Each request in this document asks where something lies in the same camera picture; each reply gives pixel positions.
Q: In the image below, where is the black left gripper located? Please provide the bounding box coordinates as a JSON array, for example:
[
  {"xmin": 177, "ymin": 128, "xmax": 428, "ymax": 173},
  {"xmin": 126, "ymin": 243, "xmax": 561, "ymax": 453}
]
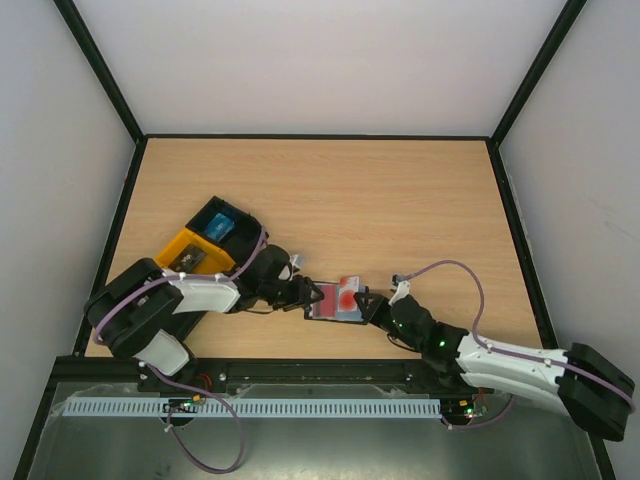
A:
[{"xmin": 259, "ymin": 274, "xmax": 324, "ymax": 311}]

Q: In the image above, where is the black leather card holder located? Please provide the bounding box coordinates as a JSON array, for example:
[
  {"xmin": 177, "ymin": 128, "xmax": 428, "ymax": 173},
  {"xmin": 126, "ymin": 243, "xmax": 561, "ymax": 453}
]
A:
[{"xmin": 304, "ymin": 276, "xmax": 369, "ymax": 325}]

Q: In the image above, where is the red white card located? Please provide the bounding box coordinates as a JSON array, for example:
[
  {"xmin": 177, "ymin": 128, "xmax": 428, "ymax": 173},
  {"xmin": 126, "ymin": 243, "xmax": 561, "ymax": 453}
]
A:
[
  {"xmin": 336, "ymin": 276, "xmax": 362, "ymax": 323},
  {"xmin": 310, "ymin": 283, "xmax": 338, "ymax": 320}
]

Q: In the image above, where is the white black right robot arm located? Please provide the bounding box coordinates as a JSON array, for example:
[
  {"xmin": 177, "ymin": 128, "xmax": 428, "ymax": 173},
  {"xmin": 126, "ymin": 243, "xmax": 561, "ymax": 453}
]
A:
[{"xmin": 355, "ymin": 293, "xmax": 635, "ymax": 442}]

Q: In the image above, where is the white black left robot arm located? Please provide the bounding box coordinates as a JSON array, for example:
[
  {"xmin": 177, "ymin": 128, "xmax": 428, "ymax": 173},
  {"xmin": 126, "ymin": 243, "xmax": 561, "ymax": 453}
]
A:
[{"xmin": 84, "ymin": 245, "xmax": 324, "ymax": 379}]

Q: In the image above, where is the blue credit card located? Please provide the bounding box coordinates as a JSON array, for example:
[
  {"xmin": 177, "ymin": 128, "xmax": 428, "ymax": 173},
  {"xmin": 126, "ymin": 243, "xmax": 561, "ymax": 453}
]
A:
[{"xmin": 203, "ymin": 213, "xmax": 235, "ymax": 242}]

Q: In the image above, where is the black credit card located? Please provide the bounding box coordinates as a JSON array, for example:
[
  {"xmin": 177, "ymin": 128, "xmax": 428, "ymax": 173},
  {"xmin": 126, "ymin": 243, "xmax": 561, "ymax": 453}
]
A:
[{"xmin": 169, "ymin": 244, "xmax": 206, "ymax": 273}]

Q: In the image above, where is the black far sorting bin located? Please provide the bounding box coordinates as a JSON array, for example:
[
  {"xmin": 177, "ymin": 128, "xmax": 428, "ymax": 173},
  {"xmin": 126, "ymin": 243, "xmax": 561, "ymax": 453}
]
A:
[{"xmin": 186, "ymin": 196, "xmax": 269, "ymax": 264}]

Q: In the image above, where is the black sorting bin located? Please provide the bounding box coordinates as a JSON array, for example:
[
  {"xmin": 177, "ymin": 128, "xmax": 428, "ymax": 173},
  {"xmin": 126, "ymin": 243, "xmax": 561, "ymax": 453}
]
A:
[
  {"xmin": 163, "ymin": 311, "xmax": 206, "ymax": 342},
  {"xmin": 186, "ymin": 196, "xmax": 269, "ymax": 264}
]

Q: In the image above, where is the yellow middle sorting bin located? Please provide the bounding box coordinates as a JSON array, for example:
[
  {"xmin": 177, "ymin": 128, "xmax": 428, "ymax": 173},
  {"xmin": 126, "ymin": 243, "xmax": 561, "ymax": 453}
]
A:
[{"xmin": 154, "ymin": 228, "xmax": 236, "ymax": 275}]

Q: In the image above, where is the right controller circuit board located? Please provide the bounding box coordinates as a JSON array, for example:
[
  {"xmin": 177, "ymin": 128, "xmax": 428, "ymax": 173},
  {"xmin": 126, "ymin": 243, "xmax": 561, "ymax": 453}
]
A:
[{"xmin": 443, "ymin": 396, "xmax": 489, "ymax": 419}]

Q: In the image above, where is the controller circuit board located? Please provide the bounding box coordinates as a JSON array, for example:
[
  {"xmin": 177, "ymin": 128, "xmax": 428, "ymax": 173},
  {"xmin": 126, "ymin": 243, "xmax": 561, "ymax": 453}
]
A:
[
  {"xmin": 162, "ymin": 395, "xmax": 206, "ymax": 414},
  {"xmin": 443, "ymin": 396, "xmax": 489, "ymax": 419}
]

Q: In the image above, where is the black near sorting bin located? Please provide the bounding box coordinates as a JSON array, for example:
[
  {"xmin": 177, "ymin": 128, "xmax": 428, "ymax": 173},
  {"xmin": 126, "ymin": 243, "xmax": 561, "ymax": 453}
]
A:
[{"xmin": 163, "ymin": 311, "xmax": 206, "ymax": 342}]

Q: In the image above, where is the left controller circuit board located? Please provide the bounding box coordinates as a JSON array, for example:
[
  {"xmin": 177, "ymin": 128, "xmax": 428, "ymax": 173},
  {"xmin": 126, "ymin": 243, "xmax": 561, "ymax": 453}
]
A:
[{"xmin": 162, "ymin": 395, "xmax": 206, "ymax": 414}]

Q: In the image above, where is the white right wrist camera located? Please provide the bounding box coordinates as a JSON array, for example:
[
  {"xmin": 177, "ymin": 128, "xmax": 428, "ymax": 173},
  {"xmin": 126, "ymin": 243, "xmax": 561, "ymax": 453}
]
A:
[{"xmin": 389, "ymin": 274, "xmax": 411, "ymax": 305}]

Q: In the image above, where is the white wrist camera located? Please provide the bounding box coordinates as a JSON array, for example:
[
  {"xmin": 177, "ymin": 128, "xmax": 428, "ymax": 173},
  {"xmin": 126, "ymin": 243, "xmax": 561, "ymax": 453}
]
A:
[
  {"xmin": 279, "ymin": 254, "xmax": 305, "ymax": 281},
  {"xmin": 389, "ymin": 274, "xmax": 411, "ymax": 305}
]

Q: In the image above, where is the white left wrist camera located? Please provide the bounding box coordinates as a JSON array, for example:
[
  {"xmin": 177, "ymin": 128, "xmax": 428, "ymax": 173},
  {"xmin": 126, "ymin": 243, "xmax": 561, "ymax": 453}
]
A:
[{"xmin": 279, "ymin": 254, "xmax": 305, "ymax": 281}]

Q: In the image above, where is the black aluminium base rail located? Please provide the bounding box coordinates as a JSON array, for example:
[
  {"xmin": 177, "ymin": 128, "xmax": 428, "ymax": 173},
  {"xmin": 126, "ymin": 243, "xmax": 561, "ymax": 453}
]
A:
[{"xmin": 52, "ymin": 355, "xmax": 581, "ymax": 399}]

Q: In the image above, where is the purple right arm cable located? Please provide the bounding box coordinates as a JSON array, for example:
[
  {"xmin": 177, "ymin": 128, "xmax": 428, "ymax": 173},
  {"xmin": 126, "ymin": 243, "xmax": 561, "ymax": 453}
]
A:
[{"xmin": 392, "ymin": 258, "xmax": 636, "ymax": 432}]

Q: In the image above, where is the light blue slotted cable duct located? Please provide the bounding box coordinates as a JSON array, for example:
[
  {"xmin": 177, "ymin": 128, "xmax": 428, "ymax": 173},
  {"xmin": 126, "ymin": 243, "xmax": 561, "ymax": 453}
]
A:
[{"xmin": 62, "ymin": 397, "xmax": 441, "ymax": 419}]

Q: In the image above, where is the black cage frame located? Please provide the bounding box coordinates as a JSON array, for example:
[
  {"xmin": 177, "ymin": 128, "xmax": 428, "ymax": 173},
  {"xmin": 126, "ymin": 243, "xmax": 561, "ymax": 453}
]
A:
[{"xmin": 9, "ymin": 0, "xmax": 617, "ymax": 480}]

